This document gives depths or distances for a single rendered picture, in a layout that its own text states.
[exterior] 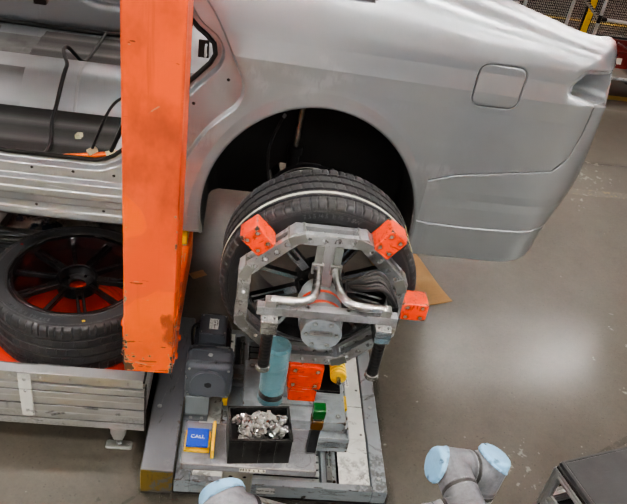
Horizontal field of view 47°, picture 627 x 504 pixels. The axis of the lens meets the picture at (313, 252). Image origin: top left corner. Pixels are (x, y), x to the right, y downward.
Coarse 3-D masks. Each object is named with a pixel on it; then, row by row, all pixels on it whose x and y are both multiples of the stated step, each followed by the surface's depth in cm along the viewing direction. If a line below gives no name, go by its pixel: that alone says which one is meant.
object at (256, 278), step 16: (320, 224) 227; (352, 256) 237; (256, 272) 264; (272, 272) 240; (288, 272) 241; (304, 272) 245; (352, 272) 242; (368, 272) 241; (256, 288) 257; (272, 288) 245; (288, 288) 244; (384, 304) 247; (288, 320) 260; (288, 336) 255
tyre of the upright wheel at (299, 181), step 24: (264, 192) 237; (288, 192) 231; (360, 192) 234; (240, 216) 238; (264, 216) 226; (288, 216) 224; (312, 216) 225; (336, 216) 225; (360, 216) 225; (384, 216) 231; (240, 240) 229; (408, 264) 237; (408, 288) 243
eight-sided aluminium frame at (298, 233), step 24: (288, 240) 219; (312, 240) 220; (336, 240) 220; (360, 240) 220; (240, 264) 227; (264, 264) 225; (384, 264) 226; (240, 288) 230; (240, 312) 237; (360, 336) 250; (312, 360) 250; (336, 360) 250
